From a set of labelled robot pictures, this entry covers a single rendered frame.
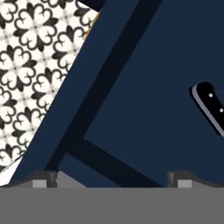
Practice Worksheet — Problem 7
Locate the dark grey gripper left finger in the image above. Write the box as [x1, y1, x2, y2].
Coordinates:
[8, 170, 59, 189]

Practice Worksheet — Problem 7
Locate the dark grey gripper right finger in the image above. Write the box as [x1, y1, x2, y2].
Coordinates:
[166, 170, 224, 189]

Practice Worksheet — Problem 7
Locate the navy blue open drawer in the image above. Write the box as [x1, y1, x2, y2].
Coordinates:
[9, 0, 224, 189]

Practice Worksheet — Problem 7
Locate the black-handled knife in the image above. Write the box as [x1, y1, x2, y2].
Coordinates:
[189, 81, 224, 138]

